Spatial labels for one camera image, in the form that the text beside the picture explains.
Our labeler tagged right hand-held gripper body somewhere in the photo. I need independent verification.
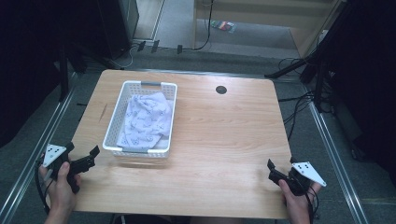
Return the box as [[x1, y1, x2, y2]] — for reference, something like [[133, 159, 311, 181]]
[[267, 161, 328, 198]]

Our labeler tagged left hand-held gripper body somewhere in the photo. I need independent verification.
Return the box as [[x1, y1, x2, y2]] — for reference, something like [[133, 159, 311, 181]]
[[42, 143, 96, 195]]

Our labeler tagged white plastic basket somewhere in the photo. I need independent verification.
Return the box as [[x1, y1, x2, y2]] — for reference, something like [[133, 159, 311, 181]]
[[102, 79, 178, 160]]

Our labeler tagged white patterned cloth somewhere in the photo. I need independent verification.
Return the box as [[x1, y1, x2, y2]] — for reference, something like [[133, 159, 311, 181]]
[[116, 91, 174, 150]]

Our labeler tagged person's right hand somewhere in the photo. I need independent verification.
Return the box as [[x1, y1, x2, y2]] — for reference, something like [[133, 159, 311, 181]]
[[277, 179, 322, 224]]

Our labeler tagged person's left hand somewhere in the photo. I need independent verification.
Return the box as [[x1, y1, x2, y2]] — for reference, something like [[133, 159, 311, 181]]
[[38, 161, 82, 218]]

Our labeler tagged dark curtain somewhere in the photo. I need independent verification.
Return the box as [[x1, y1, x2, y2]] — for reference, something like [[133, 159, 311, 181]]
[[0, 0, 104, 148], [323, 0, 396, 188]]

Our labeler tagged black metal stand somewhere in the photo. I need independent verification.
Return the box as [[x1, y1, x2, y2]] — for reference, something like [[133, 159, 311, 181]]
[[264, 0, 356, 113]]

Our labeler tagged light wooden shelf unit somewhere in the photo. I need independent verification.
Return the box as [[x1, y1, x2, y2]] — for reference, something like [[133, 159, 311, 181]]
[[191, 0, 347, 59]]

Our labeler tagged black cabinet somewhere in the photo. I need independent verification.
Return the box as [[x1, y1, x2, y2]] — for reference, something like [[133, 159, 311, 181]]
[[96, 0, 140, 61]]

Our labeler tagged colourful flat packet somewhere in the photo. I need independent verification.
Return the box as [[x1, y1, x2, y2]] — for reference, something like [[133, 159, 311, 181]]
[[210, 20, 238, 34]]

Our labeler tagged metal floor rail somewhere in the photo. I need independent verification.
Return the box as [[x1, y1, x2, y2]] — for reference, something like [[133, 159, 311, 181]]
[[0, 72, 78, 224], [102, 67, 307, 80], [303, 83, 371, 224]]

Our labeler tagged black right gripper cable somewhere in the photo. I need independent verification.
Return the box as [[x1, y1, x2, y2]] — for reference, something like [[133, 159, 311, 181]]
[[305, 186, 321, 220]]

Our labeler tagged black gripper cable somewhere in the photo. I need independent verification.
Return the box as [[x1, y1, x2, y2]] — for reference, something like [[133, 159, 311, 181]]
[[34, 159, 51, 217], [305, 186, 321, 220]]

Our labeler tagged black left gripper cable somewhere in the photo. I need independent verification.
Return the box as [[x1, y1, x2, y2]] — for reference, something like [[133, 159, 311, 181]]
[[34, 159, 51, 217]]

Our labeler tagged bundle of black floor cables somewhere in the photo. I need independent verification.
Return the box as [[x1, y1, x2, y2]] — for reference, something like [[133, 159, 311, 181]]
[[277, 56, 316, 142]]

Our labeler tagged black upright post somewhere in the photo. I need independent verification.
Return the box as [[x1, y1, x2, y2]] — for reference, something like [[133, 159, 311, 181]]
[[58, 46, 70, 103]]

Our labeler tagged white floor cable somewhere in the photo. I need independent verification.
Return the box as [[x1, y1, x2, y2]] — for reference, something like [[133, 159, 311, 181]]
[[108, 46, 135, 70]]

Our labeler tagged black hanging cable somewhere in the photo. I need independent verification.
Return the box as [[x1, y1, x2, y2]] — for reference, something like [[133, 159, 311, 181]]
[[191, 0, 216, 51]]

